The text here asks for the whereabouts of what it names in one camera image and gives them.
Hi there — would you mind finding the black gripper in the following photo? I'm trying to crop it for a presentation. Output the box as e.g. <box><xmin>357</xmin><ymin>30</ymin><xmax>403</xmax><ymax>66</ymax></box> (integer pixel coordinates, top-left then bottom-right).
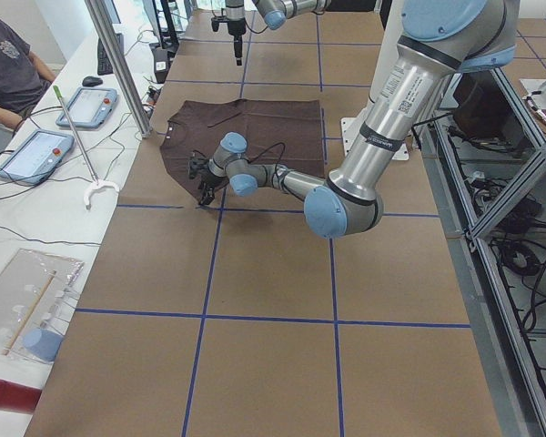
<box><xmin>211</xmin><ymin>16</ymin><xmax>247</xmax><ymax>66</ymax></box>
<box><xmin>197</xmin><ymin>167</ymin><xmax>219</xmax><ymax>205</ymax></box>

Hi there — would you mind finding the dark brown t-shirt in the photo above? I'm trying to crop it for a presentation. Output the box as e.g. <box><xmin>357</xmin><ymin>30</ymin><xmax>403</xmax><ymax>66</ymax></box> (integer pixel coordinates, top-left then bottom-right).
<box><xmin>160</xmin><ymin>99</ymin><xmax>325</xmax><ymax>202</ymax></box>

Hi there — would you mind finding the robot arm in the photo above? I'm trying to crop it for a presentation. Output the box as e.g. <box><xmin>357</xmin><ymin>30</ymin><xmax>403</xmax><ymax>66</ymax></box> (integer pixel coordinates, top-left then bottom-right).
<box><xmin>211</xmin><ymin>0</ymin><xmax>379</xmax><ymax>66</ymax></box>
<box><xmin>188</xmin><ymin>0</ymin><xmax>520</xmax><ymax>239</ymax></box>

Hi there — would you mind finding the reacher grabber stick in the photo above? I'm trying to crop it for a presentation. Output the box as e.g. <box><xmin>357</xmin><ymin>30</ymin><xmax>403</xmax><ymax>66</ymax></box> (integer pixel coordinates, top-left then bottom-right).
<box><xmin>53</xmin><ymin>86</ymin><xmax>119</xmax><ymax>210</ymax></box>

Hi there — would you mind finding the black keyboard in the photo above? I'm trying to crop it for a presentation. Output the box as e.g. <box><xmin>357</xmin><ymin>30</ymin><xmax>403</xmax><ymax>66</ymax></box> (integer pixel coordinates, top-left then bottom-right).
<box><xmin>96</xmin><ymin>33</ymin><xmax>124</xmax><ymax>76</ymax></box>

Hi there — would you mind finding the far teach pendant tablet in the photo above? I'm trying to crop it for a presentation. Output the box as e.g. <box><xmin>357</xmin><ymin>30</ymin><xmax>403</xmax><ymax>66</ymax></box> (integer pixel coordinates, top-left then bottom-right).
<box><xmin>56</xmin><ymin>86</ymin><xmax>118</xmax><ymax>129</ymax></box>

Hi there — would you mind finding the teach pendant tablet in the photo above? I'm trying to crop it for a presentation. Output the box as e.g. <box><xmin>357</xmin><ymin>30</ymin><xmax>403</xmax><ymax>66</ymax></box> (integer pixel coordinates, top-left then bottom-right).
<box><xmin>0</xmin><ymin>129</ymin><xmax>75</xmax><ymax>186</ymax></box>
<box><xmin>56</xmin><ymin>86</ymin><xmax>118</xmax><ymax>129</ymax></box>

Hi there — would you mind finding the black computer mouse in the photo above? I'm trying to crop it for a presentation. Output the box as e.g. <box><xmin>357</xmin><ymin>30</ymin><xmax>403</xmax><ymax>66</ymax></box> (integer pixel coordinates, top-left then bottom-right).
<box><xmin>82</xmin><ymin>76</ymin><xmax>103</xmax><ymax>87</ymax></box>

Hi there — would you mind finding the near teach pendant tablet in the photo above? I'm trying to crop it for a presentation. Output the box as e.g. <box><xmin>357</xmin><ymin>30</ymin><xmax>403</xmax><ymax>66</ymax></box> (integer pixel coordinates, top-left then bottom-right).
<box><xmin>0</xmin><ymin>129</ymin><xmax>75</xmax><ymax>186</ymax></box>

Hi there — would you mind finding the clear plastic bag with parts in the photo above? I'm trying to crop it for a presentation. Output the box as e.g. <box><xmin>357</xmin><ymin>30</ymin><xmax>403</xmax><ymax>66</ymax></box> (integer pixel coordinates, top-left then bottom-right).
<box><xmin>0</xmin><ymin>249</ymin><xmax>84</xmax><ymax>362</ymax></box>

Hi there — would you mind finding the blue plastic cap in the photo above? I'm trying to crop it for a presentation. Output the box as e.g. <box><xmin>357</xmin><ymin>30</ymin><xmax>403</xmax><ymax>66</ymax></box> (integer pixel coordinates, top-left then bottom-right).
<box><xmin>23</xmin><ymin>328</ymin><xmax>64</xmax><ymax>362</ymax></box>

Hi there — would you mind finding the seated person in grey shirt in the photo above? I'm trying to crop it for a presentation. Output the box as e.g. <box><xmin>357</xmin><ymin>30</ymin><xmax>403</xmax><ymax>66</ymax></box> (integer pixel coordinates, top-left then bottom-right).
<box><xmin>0</xmin><ymin>19</ymin><xmax>56</xmax><ymax>130</ymax></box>

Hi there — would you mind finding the red cylinder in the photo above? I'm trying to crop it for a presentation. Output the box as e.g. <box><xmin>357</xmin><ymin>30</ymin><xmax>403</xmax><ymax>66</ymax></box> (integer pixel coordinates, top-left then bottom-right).
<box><xmin>0</xmin><ymin>379</ymin><xmax>42</xmax><ymax>414</ymax></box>

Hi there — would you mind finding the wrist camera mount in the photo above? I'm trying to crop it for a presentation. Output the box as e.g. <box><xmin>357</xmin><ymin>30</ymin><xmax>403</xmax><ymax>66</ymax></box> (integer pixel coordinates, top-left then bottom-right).
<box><xmin>187</xmin><ymin>153</ymin><xmax>208</xmax><ymax>179</ymax></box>

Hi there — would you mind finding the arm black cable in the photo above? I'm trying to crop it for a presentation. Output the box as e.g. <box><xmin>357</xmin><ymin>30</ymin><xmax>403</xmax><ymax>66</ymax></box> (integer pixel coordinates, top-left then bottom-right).
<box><xmin>245</xmin><ymin>141</ymin><xmax>288</xmax><ymax>183</ymax></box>

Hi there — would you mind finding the aluminium frame post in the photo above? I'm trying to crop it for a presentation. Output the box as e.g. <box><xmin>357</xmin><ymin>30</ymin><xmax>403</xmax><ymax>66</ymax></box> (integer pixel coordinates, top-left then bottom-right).
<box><xmin>85</xmin><ymin>0</ymin><xmax>152</xmax><ymax>138</ymax></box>

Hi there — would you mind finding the aluminium frame rack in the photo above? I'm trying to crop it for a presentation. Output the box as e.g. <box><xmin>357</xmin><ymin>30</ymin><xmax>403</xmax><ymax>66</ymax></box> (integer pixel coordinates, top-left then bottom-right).
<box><xmin>420</xmin><ymin>69</ymin><xmax>546</xmax><ymax>436</ymax></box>

